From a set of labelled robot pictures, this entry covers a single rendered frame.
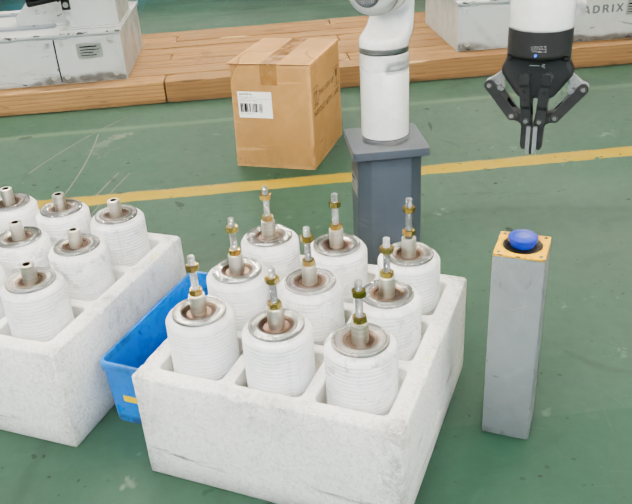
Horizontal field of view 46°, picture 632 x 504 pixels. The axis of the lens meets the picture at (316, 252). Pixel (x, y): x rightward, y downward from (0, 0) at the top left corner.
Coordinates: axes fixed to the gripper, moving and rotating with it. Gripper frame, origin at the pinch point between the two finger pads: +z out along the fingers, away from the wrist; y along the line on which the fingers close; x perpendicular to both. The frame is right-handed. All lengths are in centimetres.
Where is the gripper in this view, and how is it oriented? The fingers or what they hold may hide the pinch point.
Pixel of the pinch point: (531, 138)
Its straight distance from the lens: 100.9
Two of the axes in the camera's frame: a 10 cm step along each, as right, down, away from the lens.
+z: 0.6, 8.8, 4.8
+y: 9.3, 1.3, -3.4
